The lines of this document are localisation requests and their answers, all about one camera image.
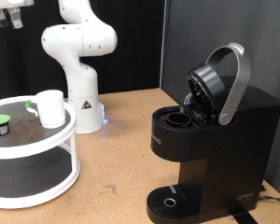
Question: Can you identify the black curtain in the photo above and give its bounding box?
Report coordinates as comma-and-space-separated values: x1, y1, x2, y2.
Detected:
0, 0, 165, 103

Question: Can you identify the white mug with green tape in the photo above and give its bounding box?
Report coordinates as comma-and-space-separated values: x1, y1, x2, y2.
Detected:
25, 89, 67, 129

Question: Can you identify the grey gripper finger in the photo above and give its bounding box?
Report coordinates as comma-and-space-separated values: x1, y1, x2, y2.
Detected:
0, 8, 9, 29
7, 7, 23, 30

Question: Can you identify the black Keurig coffee machine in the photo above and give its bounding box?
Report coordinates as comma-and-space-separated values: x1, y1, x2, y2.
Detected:
147, 42, 280, 224

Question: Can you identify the grey partition panel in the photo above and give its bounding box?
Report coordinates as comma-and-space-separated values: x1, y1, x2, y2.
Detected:
160, 0, 280, 200

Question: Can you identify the green lid coffee pod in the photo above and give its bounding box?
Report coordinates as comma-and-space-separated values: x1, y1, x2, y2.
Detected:
0, 114, 12, 137

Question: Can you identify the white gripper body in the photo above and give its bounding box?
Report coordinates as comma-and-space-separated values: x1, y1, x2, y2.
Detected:
0, 0, 35, 9

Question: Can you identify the white two-tier turntable rack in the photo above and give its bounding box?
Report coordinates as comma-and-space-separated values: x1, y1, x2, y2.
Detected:
0, 95, 81, 210

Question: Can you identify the braided power cable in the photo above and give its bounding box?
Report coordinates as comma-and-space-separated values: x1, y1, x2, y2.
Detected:
258, 185, 280, 206

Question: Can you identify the black tape strip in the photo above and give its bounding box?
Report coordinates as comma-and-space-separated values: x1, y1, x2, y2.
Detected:
228, 204, 259, 224

